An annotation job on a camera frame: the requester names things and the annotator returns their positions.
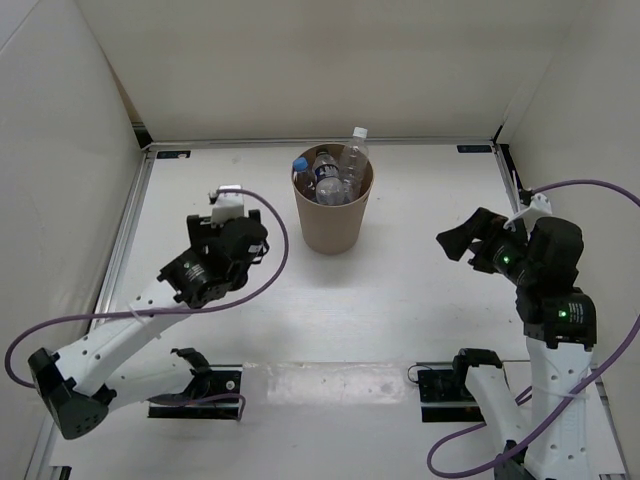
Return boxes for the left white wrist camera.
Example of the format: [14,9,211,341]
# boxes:
[209,185,245,225]

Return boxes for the clear white-cap plastic bottle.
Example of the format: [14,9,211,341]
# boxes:
[339,127,369,202]

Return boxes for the brown paper bin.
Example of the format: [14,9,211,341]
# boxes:
[291,144,374,255]

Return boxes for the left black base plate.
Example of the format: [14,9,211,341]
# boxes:
[147,364,246,421]

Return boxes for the aluminium frame rail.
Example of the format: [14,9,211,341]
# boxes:
[131,122,504,151]

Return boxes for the blue-label blue-cap plastic bottle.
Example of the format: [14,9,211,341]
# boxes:
[292,157,316,201]

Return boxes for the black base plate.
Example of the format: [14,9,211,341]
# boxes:
[147,364,246,421]
[413,349,518,428]

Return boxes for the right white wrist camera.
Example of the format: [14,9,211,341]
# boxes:
[503,190,553,234]

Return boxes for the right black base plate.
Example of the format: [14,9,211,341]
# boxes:
[413,349,518,428]

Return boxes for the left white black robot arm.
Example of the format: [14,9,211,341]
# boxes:
[28,209,268,440]

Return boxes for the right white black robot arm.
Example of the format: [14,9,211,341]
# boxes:
[436,208,597,479]

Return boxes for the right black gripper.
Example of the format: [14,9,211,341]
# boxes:
[435,207,538,286]

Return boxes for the black-label plastic bottle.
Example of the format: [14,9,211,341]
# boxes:
[312,148,345,206]

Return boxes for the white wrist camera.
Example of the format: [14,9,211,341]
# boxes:
[209,185,245,225]
[503,190,553,234]

